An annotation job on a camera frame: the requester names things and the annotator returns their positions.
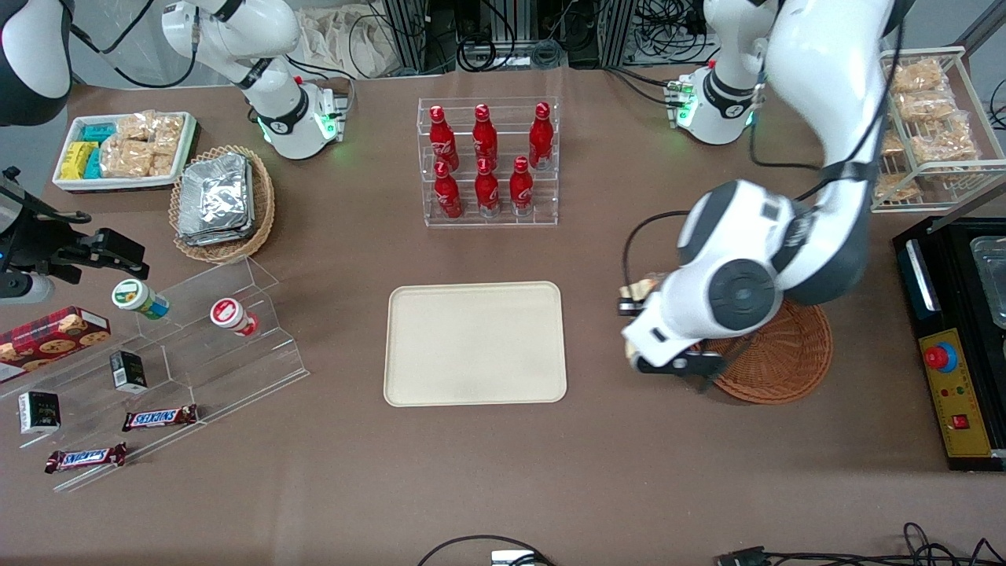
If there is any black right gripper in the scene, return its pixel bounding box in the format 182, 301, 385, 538
0, 206, 151, 285

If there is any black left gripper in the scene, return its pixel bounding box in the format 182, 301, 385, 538
617, 287, 658, 318

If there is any triangular sandwich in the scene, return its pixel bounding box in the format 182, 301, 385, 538
631, 274, 670, 304

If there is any white rectangular snack tray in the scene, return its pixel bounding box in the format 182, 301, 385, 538
51, 111, 198, 194

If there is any tan oval wicker basket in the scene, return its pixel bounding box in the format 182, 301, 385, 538
168, 144, 277, 265

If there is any beige rectangular tray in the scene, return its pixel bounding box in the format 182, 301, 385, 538
383, 281, 568, 408

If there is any brown round wicker basket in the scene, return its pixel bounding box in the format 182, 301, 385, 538
696, 299, 835, 406

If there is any green lid yoghurt cup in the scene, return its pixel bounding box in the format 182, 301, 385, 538
111, 277, 171, 322

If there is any silver foil pack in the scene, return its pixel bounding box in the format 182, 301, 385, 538
176, 212, 258, 248
178, 153, 255, 235

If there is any yellow snack packet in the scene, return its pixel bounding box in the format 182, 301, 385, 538
61, 141, 99, 181

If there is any red tartan cookie box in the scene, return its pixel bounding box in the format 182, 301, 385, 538
0, 306, 112, 385

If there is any red lid yoghurt cup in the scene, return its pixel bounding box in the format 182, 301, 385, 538
209, 296, 260, 338

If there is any red cola bottle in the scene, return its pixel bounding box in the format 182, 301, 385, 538
472, 103, 499, 167
428, 105, 461, 171
433, 160, 464, 220
474, 156, 501, 219
528, 101, 555, 171
509, 155, 535, 218

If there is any clear acrylic bottle rack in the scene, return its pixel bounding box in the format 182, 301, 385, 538
417, 96, 560, 230

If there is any clear acrylic step display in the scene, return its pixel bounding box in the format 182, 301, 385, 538
0, 255, 310, 494

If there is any brown snickers bar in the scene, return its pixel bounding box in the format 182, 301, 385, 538
44, 442, 129, 475
121, 404, 200, 433

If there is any small black white carton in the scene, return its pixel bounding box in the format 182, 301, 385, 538
17, 390, 62, 436

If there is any red emergency stop button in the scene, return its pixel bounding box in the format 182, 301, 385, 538
923, 342, 960, 374

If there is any black yellow control box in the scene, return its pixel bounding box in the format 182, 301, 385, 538
891, 215, 1006, 473

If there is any clear plastic container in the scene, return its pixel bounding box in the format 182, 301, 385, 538
970, 235, 1006, 329

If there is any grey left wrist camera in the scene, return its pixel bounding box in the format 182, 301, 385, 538
624, 338, 729, 380

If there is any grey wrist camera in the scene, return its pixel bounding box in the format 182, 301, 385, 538
0, 270, 57, 307
624, 338, 729, 380

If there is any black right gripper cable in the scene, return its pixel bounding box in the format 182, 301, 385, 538
0, 167, 94, 229

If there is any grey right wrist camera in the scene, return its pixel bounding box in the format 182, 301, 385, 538
0, 270, 57, 307

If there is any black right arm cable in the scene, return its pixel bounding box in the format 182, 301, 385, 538
69, 20, 199, 90

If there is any aluminium frame post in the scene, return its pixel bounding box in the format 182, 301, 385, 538
596, 0, 639, 68
382, 0, 431, 73

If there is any black looped table cable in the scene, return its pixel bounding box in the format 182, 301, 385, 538
415, 534, 555, 566

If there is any black tangled cable bundle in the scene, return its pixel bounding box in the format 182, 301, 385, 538
714, 521, 1006, 566

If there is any white wire shelf rack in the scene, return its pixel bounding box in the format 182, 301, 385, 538
868, 45, 1006, 215

